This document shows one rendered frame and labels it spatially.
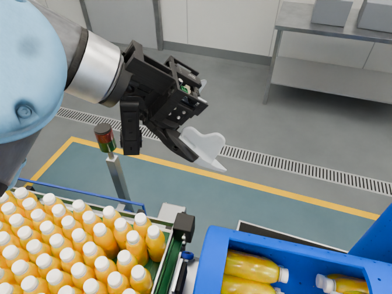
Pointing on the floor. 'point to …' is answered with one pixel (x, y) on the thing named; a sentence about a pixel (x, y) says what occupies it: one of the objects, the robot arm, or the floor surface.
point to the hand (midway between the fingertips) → (213, 136)
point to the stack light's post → (118, 178)
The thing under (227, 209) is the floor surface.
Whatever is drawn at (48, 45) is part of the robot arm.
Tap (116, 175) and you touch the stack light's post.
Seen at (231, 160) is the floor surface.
